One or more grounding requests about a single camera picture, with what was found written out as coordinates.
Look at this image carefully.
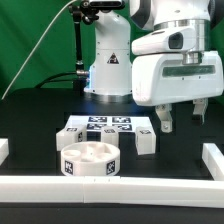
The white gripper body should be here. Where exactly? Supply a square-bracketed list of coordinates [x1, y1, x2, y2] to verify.
[132, 51, 224, 106]

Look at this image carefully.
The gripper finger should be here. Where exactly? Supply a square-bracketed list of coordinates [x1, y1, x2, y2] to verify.
[155, 104, 173, 133]
[192, 98, 208, 124]

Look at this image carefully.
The white round stool seat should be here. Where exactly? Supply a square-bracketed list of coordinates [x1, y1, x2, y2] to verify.
[61, 141, 120, 176]

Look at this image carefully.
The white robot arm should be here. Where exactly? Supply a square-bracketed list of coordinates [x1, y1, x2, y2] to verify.
[85, 0, 224, 133]

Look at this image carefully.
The white paper with markers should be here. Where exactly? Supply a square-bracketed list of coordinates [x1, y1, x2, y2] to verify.
[65, 115, 153, 132]

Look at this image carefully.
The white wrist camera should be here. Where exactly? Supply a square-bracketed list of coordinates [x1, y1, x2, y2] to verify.
[132, 26, 196, 55]

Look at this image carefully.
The black overhead camera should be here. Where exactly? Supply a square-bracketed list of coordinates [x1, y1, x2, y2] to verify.
[81, 0, 125, 10]

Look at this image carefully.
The white front rail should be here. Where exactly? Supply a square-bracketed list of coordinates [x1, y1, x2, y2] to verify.
[0, 176, 224, 208]

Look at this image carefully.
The black cable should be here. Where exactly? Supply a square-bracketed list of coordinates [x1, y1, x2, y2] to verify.
[34, 71, 90, 90]

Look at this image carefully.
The white cable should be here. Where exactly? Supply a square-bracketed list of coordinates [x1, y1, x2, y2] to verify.
[0, 0, 78, 101]

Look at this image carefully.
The white left rail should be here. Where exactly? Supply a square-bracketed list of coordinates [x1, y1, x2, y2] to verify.
[0, 138, 9, 165]

